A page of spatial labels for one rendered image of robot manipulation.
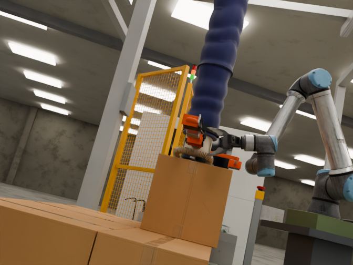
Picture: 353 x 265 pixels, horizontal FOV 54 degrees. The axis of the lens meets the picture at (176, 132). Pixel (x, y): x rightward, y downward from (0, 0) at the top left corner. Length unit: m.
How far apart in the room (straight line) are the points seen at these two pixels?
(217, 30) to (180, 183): 1.04
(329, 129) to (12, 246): 1.60
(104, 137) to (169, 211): 1.74
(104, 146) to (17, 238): 2.10
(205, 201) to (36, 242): 0.85
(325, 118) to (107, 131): 2.09
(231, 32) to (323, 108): 0.75
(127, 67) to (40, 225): 2.47
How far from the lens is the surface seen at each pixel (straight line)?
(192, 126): 1.54
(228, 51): 2.28
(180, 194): 1.82
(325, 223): 2.05
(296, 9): 4.52
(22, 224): 1.40
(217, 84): 2.19
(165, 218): 1.82
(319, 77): 2.05
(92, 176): 3.38
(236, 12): 2.41
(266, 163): 1.84
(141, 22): 3.80
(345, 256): 2.21
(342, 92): 5.97
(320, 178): 2.23
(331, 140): 2.05
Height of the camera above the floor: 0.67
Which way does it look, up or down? 12 degrees up
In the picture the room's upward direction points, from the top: 14 degrees clockwise
